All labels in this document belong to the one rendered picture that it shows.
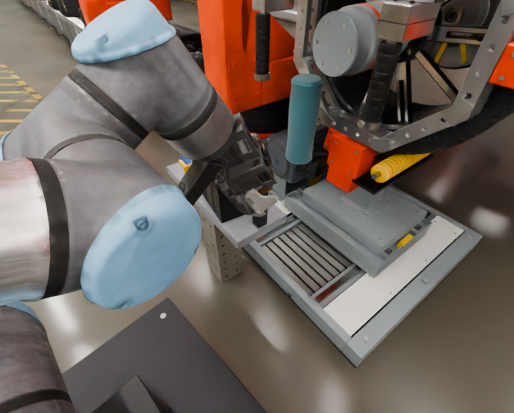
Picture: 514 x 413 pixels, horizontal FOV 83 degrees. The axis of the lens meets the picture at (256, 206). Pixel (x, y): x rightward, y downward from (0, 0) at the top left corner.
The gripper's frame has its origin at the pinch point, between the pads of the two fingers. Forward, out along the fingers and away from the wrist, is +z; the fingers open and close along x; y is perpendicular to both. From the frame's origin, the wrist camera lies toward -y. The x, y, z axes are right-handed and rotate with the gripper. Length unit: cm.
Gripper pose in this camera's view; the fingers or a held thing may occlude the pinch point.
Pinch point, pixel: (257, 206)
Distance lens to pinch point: 56.5
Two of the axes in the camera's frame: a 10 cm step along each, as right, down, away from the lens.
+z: 4.3, 4.5, 7.8
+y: 8.9, -3.6, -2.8
